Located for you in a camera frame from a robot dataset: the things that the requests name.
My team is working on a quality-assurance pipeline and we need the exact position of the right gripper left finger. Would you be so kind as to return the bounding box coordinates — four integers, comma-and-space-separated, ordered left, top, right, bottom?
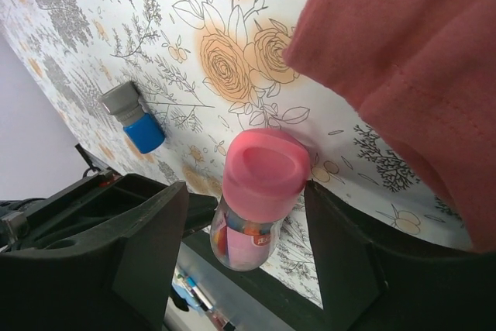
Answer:
1, 182, 188, 330

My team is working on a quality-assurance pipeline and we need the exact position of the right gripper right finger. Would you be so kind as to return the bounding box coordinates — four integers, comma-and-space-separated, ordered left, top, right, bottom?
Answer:
304, 181, 495, 330

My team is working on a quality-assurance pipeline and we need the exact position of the blue and grey cap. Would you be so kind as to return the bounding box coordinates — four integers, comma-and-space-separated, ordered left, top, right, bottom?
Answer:
99, 81, 166, 154

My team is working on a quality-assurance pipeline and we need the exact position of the floral patterned mat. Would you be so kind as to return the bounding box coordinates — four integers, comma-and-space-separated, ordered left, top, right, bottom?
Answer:
1, 0, 471, 250

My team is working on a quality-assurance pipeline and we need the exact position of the red cloth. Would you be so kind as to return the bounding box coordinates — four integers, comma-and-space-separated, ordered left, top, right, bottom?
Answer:
284, 0, 495, 252

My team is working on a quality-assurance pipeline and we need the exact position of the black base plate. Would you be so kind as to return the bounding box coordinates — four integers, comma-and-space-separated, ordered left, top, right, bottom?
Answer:
74, 143, 326, 331

